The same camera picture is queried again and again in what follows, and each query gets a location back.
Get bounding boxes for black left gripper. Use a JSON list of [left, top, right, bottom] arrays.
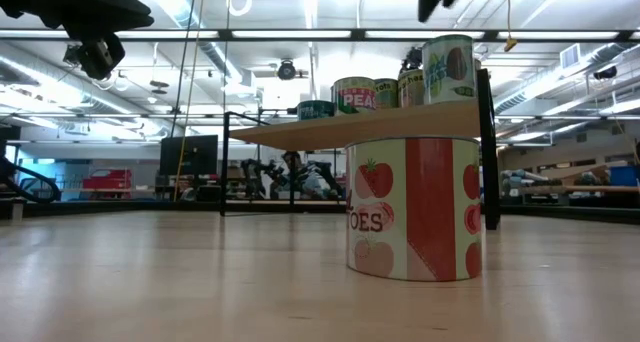
[[0, 0, 154, 81]]

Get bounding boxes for teal-rimmed white can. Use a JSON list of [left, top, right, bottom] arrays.
[[421, 33, 476, 106]]

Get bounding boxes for blue-grey peaches can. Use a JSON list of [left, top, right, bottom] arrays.
[[397, 68, 426, 108]]

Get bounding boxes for blue carrots can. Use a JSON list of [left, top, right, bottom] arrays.
[[373, 77, 401, 110]]

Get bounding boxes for short pink-label peas can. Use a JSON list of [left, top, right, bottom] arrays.
[[331, 76, 377, 117]]

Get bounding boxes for teal tuna fish can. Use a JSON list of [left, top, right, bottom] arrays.
[[296, 99, 336, 122]]

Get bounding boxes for black ceiling spotlight cluster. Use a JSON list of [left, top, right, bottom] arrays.
[[62, 45, 86, 68]]

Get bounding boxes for white air vent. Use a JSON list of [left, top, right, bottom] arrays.
[[559, 43, 582, 70]]

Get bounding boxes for red tool cart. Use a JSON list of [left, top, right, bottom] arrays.
[[81, 168, 134, 191]]

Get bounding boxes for black computer monitor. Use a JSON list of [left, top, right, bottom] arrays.
[[159, 134, 220, 177]]

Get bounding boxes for round black ceiling spotlight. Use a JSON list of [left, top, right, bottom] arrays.
[[276, 59, 298, 82]]

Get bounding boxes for blue-grey background machine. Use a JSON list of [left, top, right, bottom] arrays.
[[501, 168, 542, 199]]

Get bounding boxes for white red tomatoes can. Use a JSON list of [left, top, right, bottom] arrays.
[[344, 135, 484, 283]]

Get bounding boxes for black background robot arms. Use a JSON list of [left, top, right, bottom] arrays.
[[239, 150, 347, 202]]

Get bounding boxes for wooden background workbench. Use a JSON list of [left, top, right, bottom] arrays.
[[519, 183, 640, 195]]

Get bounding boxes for blue storage bin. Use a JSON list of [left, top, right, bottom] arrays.
[[608, 164, 640, 188]]

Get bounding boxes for black ceiling spotlight with cable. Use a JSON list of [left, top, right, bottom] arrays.
[[399, 45, 424, 74]]

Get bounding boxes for yellow hanging cord plug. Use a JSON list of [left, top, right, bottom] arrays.
[[503, 0, 519, 54]]

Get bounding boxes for black aluminium rig frame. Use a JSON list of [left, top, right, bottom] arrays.
[[0, 28, 640, 45]]

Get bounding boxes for thin black hanging cable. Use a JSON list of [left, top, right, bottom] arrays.
[[168, 0, 200, 139]]

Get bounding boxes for thin yellow hanging cable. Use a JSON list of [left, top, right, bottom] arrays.
[[173, 0, 207, 203]]

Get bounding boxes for white ring light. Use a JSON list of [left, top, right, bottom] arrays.
[[227, 0, 254, 18]]

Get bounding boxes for thick black cable loop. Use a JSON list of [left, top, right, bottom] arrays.
[[0, 156, 62, 204]]

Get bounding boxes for black shelf leg frame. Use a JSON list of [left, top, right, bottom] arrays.
[[476, 68, 502, 231], [218, 110, 297, 218]]

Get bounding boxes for black background rig frame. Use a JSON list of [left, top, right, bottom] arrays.
[[257, 106, 301, 119]]

